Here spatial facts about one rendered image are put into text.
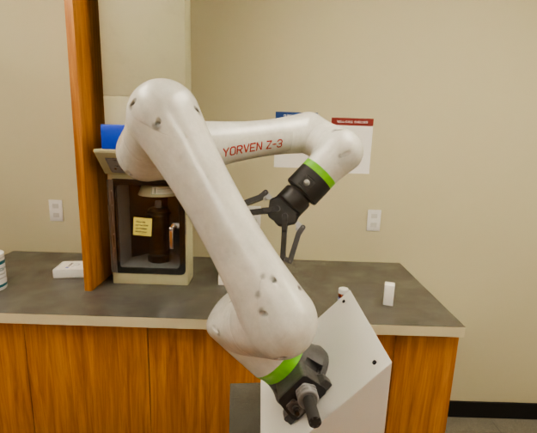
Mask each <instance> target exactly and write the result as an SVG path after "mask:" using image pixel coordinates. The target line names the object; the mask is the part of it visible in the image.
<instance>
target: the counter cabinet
mask: <svg viewBox="0 0 537 433"><path fill-rule="evenodd" d="M376 336H377V338H378V339H379V340H380V342H381V344H382V346H383V348H384V350H385V351H386V353H387V354H388V356H389V358H390V360H391V361H392V368H391V375H390V383H389V391H388V400H387V415H386V423H385V431H384V433H445V430H446V424H447V418H448V412H449V401H450V395H451V389H452V383H453V377H454V371H455V360H456V354H457V348H458V342H459V338H456V337H427V336H400V335H376ZM255 382H260V379H259V378H257V377H256V376H254V375H253V374H252V373H251V372H250V371H249V370H247V369H246V368H245V367H244V366H243V365H242V364H241V363H239V362H238V361H237V360H236V359H235V358H234V357H232V356H231V355H230V354H229V353H228V352H227V351H226V350H225V349H224V348H223V347H222V346H221V345H220V344H219V343H218V342H216V341H215V340H214V339H213V338H212V337H211V336H210V335H209V333H208V332H207V330H205V329H178V328H149V327H122V326H66V325H39V324H11V323H0V433H229V391H230V383H255Z"/></svg>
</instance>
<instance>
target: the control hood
mask: <svg viewBox="0 0 537 433"><path fill-rule="evenodd" d="M93 151H94V153H95V156H96V158H97V160H98V161H99V163H100V165H101V167H102V169H103V171H104V173H105V174H126V173H112V171H111V169H110V167H109V166H108V164H107V161H106V159H105V158H117V157H116V149H93Z"/></svg>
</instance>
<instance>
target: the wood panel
mask: <svg viewBox="0 0 537 433"><path fill-rule="evenodd" d="M64 12H65V25H66V37H67V49H68V61H69V73H70V97H71V109H72V121H73V133H74V145H75V158H76V181H77V193H78V205H79V217H80V230H81V242H82V265H83V277H84V289H85V291H92V290H94V289H95V288H96V287H97V286H98V285H99V284H101V283H102V282H103V281H104V280H105V279H107V278H108V277H109V276H110V275H111V274H112V269H111V254H110V238H109V222H108V208H107V174H105V173H104V171H103V169H102V167H101V165H100V163H99V161H98V160H97V158H96V156H95V153H94V151H93V149H101V124H103V125H104V124H105V116H104V100H103V85H102V69H101V38H100V23H99V7H98V0H64Z"/></svg>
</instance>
